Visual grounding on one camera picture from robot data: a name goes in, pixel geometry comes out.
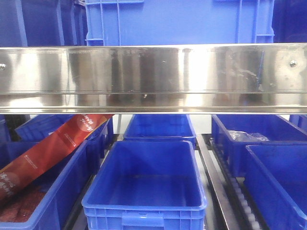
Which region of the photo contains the large blue crate upper shelf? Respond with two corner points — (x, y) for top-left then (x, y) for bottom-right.
(85, 0), (274, 46)

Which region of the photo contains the blue crate rear centre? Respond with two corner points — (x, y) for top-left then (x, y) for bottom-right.
(123, 114), (196, 147)

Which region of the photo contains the blue crate rear left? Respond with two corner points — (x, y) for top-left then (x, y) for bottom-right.
(15, 114), (114, 158)

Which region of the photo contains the blue crate front centre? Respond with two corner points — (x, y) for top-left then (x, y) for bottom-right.
(82, 140), (207, 230)

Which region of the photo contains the red printed cardboard package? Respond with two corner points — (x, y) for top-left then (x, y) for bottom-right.
(0, 114), (112, 206)

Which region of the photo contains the clear plastic bag in crate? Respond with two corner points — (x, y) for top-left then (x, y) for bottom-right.
(228, 130), (269, 142)

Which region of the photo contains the blue crate rear right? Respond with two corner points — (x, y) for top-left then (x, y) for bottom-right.
(212, 114), (307, 177)

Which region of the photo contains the blue crate front right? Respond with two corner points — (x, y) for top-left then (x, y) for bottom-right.
(244, 144), (307, 230)

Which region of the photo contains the blue crate front left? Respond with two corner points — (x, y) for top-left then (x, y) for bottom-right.
(0, 140), (101, 230)

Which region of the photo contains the dark blue crate upper left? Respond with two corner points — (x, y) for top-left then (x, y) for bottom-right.
(0, 0), (88, 47)

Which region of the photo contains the stainless steel shelf rail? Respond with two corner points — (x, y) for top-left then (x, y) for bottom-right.
(0, 43), (307, 114)

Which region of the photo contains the roller track rail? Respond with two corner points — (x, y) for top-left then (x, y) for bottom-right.
(195, 134), (268, 230)

